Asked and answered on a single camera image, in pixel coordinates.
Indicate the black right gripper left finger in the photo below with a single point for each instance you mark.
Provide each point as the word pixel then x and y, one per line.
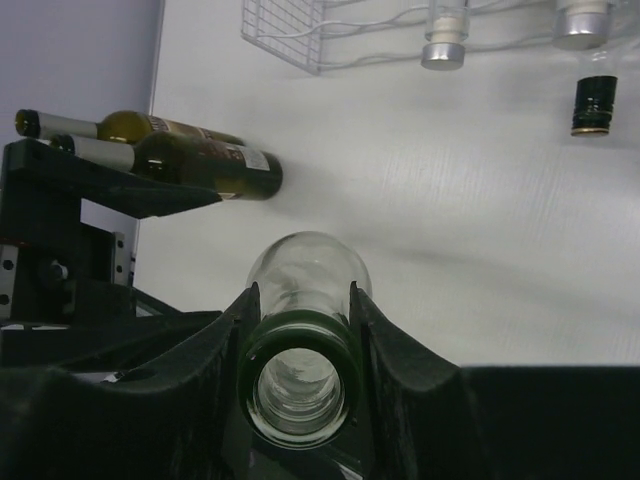
pixel 163 420

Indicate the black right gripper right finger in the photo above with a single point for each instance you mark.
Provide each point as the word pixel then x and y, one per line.
pixel 427 418

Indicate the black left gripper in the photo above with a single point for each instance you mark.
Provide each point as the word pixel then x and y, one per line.
pixel 65 298

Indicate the clear tall bottle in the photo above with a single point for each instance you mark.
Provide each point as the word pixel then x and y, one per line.
pixel 299 377

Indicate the dark wine bottle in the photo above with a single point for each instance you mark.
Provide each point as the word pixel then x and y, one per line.
pixel 232 171

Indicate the round clear bottle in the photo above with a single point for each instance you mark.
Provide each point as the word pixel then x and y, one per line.
pixel 581 25
pixel 447 28

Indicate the green wine bottle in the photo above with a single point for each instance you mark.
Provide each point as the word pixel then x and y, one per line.
pixel 123 126

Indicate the small black bottle cap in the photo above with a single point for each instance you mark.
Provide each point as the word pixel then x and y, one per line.
pixel 594 106

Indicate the white wire wine rack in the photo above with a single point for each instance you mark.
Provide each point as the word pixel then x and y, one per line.
pixel 317 36

